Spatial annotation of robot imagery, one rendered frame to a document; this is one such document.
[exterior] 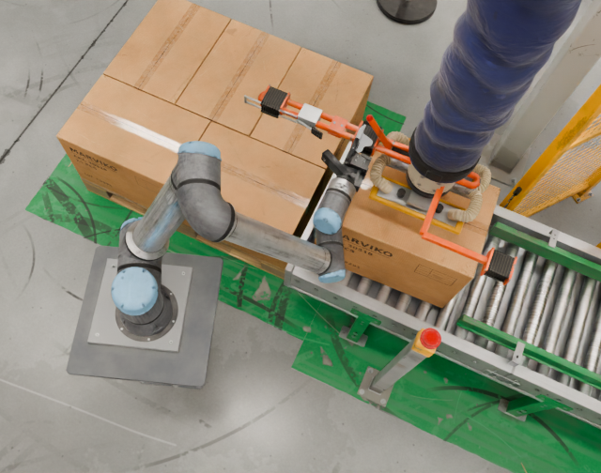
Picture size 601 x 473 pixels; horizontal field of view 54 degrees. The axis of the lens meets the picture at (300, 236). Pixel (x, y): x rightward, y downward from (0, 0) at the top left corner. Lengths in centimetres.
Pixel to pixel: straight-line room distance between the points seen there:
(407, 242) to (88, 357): 123
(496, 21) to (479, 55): 11
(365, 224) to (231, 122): 98
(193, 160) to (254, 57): 157
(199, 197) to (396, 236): 90
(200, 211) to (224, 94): 148
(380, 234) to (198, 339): 78
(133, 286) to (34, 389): 125
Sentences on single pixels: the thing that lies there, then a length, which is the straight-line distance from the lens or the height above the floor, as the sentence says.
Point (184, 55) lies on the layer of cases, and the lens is 312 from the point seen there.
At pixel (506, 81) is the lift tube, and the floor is 181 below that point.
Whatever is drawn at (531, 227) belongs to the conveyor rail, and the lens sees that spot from 280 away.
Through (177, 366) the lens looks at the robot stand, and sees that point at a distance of 223.
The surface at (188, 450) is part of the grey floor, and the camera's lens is 295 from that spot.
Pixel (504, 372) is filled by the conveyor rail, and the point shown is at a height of 58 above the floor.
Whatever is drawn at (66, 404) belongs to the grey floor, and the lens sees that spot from 309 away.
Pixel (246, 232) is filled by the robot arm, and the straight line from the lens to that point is 162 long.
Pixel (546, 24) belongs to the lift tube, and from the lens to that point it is 141.
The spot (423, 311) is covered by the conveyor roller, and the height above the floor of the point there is 55.
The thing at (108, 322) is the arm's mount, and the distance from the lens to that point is 229.
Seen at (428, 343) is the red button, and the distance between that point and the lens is 200.
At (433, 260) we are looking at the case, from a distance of 219.
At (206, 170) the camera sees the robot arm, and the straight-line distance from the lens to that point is 157.
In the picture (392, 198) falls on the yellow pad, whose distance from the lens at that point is 208.
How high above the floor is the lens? 292
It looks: 67 degrees down
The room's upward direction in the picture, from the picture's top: 8 degrees clockwise
